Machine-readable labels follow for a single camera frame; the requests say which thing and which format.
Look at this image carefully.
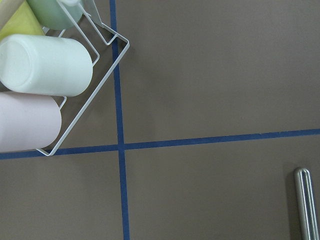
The steel muddler with black tip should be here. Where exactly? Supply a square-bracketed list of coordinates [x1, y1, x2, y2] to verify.
[294, 167, 320, 240]

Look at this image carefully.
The white plastic cup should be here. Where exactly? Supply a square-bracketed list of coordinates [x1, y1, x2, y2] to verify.
[0, 34, 93, 97]

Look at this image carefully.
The pink plastic cup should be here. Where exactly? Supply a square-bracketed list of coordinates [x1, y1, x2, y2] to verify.
[0, 91, 62, 153]

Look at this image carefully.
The green plastic cup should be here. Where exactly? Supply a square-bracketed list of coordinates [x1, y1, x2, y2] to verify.
[27, 0, 83, 30]

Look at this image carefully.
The yellow plastic cup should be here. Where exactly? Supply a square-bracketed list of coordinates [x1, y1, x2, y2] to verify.
[0, 0, 45, 40]

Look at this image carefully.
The white wire cup rack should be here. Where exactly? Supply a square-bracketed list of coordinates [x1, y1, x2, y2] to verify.
[37, 0, 130, 157]

